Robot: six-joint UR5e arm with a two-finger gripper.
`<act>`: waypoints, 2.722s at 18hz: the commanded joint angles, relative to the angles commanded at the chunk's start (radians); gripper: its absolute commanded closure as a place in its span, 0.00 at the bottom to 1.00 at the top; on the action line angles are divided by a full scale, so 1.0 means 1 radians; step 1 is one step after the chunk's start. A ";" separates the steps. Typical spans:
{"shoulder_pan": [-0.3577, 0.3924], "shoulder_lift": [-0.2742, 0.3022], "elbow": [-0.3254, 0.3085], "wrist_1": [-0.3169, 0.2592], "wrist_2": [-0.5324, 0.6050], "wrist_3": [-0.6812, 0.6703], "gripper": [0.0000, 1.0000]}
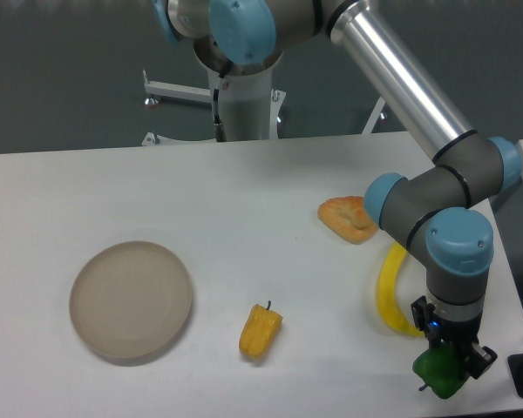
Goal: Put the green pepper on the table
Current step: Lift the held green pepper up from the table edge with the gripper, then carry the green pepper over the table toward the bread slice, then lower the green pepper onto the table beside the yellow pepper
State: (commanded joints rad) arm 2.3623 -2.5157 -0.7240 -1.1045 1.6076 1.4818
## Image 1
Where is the yellow bell pepper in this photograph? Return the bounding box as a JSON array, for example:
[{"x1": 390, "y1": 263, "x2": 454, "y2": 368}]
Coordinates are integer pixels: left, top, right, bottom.
[{"x1": 239, "y1": 300, "x2": 283, "y2": 361}]

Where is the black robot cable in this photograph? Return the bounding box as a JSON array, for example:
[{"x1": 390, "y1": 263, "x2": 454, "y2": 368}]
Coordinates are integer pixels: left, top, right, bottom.
[{"x1": 212, "y1": 60, "x2": 234, "y2": 143}]

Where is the yellow banana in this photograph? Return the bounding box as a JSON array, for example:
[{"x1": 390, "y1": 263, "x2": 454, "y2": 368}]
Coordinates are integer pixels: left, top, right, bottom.
[{"x1": 375, "y1": 243, "x2": 422, "y2": 337}]

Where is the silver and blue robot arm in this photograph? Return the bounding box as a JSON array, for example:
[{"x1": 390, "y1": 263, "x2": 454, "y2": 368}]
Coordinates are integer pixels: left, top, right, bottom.
[{"x1": 153, "y1": 1, "x2": 522, "y2": 381}]

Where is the beige round plate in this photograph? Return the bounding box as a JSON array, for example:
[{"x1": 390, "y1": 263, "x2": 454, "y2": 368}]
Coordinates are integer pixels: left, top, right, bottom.
[{"x1": 69, "y1": 241, "x2": 194, "y2": 366}]

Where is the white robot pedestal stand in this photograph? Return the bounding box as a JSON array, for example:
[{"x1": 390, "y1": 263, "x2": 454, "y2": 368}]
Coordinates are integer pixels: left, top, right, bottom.
[{"x1": 139, "y1": 38, "x2": 391, "y2": 147}]

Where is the green bell pepper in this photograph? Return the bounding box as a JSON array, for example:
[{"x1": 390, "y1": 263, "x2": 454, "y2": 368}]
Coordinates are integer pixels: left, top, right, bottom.
[{"x1": 412, "y1": 342, "x2": 465, "y2": 400}]

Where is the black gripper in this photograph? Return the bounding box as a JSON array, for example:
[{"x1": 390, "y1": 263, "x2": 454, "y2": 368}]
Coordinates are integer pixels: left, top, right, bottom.
[{"x1": 411, "y1": 295, "x2": 498, "y2": 381}]

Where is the orange bread slice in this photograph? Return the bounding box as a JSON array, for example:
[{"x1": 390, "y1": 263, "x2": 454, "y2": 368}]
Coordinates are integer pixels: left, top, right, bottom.
[{"x1": 317, "y1": 196, "x2": 378, "y2": 245}]

